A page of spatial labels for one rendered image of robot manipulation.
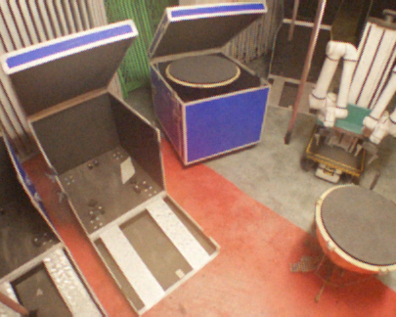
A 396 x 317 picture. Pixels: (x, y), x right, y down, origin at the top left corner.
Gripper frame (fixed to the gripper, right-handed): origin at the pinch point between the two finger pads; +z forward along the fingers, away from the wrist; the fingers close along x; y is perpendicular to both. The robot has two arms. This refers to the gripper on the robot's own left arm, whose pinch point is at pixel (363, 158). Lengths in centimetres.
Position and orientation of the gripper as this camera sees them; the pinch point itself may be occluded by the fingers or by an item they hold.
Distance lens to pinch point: 263.1
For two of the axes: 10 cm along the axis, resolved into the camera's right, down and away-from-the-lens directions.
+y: -5.6, 2.0, -8.0
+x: 7.5, 5.2, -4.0
